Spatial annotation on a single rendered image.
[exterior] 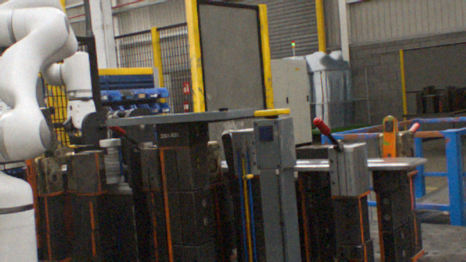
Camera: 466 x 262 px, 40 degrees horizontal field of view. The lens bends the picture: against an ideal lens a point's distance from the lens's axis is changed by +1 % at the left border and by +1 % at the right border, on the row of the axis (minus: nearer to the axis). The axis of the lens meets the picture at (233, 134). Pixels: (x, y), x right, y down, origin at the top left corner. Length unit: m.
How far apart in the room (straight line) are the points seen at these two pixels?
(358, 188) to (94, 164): 0.74
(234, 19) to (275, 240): 3.98
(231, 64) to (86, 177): 3.48
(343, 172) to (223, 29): 3.75
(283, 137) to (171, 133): 0.30
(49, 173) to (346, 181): 1.04
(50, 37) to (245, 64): 3.66
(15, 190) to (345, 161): 0.77
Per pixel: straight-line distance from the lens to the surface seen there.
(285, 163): 1.40
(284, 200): 1.41
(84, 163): 1.82
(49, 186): 2.15
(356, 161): 1.50
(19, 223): 1.59
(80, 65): 2.26
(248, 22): 5.45
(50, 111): 2.17
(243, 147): 1.61
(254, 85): 5.41
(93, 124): 1.92
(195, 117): 1.46
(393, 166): 1.58
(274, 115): 1.39
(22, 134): 1.55
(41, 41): 1.78
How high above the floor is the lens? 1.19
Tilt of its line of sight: 3 degrees down
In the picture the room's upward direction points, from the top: 5 degrees counter-clockwise
